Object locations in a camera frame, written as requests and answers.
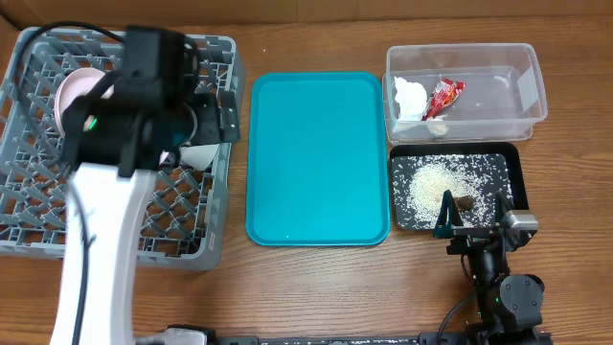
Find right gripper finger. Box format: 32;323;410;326
435;190;463;230
494;192;513;225

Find grey-green bowl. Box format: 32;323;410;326
179;144;219;171

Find rice and food leftovers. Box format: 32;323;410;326
391;153;511;230

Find white tissue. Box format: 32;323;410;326
394;77;428;121

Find red snack wrapper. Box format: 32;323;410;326
421;78;465;121

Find large white plate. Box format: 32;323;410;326
54;67;106;137

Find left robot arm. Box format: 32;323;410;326
52;26;239;344

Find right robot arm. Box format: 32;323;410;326
433;191;553;345

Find grey dishwasher rack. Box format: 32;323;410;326
1;27;232;270

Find black tray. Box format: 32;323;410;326
389;143;529;210

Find teal serving tray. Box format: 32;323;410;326
245;72;391;246

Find clear plastic bin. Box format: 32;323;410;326
382;43;548;146

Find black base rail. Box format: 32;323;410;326
138;325;552;345

